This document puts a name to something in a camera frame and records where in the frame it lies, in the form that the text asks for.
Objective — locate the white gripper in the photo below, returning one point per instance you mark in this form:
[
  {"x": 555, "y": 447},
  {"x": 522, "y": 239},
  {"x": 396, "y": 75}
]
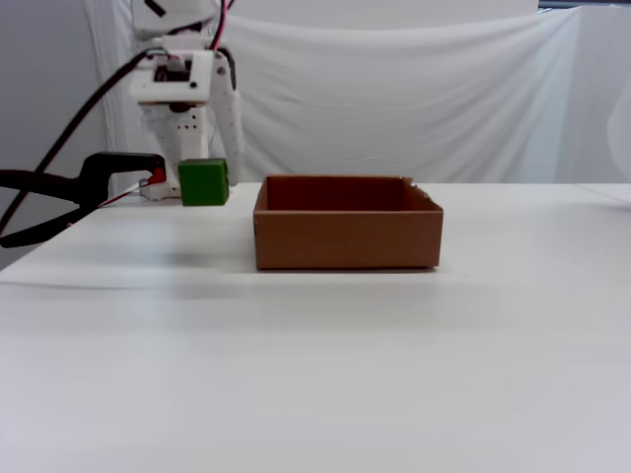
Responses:
[{"x": 183, "y": 134}]

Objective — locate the green cube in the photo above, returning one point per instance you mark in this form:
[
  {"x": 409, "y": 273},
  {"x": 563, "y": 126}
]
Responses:
[{"x": 202, "y": 182}]

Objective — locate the white cloth backdrop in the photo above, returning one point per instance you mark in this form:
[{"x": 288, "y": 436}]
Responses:
[{"x": 394, "y": 98}]

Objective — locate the black table clamp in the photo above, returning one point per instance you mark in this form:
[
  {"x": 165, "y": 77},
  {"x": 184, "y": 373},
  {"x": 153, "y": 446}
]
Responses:
[{"x": 93, "y": 182}]

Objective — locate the brown cardboard box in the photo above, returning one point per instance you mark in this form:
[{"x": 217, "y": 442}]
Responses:
[{"x": 345, "y": 236}]

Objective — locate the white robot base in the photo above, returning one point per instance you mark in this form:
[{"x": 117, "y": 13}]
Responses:
[{"x": 154, "y": 192}]

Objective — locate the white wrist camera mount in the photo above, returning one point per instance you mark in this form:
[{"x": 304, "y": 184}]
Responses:
[{"x": 202, "y": 74}]

